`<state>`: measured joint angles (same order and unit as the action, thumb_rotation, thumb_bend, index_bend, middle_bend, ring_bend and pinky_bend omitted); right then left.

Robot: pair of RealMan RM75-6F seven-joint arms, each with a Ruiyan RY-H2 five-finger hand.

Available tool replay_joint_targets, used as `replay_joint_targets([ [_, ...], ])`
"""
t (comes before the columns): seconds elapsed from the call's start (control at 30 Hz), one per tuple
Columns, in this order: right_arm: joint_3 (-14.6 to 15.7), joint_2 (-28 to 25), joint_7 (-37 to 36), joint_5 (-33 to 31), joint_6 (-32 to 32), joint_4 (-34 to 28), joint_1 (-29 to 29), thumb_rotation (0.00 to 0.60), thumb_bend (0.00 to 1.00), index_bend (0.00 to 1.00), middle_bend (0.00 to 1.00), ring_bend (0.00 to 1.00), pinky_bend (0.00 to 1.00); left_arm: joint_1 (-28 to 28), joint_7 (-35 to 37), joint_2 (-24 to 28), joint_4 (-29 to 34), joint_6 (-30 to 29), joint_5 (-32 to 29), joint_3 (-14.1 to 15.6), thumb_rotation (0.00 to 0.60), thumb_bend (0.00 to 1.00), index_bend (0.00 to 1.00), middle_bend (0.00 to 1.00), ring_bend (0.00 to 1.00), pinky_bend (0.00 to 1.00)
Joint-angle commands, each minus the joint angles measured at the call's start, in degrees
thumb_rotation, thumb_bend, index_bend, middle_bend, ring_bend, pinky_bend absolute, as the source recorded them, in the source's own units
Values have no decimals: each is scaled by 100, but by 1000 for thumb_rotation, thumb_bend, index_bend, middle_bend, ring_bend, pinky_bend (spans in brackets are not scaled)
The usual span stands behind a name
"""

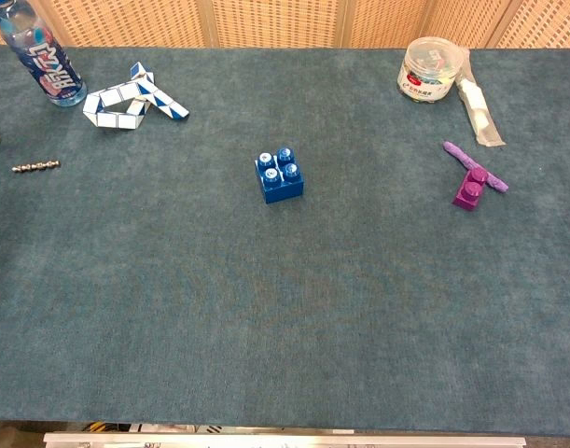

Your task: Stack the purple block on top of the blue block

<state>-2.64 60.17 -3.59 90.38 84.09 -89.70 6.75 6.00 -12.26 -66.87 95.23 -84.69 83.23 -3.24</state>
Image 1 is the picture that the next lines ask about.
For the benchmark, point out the purple building brick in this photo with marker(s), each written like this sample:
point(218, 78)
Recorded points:
point(471, 189)

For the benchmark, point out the blue building brick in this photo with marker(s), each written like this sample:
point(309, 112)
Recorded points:
point(280, 179)

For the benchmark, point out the teal table cloth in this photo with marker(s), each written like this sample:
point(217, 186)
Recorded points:
point(266, 303)

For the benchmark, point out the purple clay stick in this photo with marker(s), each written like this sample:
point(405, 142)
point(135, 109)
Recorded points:
point(462, 156)

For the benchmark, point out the woven rattan folding screen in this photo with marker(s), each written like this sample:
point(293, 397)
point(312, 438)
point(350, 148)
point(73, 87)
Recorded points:
point(284, 21)

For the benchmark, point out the blue white snake puzzle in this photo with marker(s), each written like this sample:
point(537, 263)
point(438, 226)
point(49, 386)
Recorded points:
point(121, 100)

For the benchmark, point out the clear plastic clip jar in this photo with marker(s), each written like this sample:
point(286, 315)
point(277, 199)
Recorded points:
point(429, 70)

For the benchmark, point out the clear packet with white blocks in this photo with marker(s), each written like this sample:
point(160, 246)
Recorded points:
point(478, 109)

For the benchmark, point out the clear plastic drink bottle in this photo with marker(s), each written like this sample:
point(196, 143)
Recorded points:
point(51, 65)

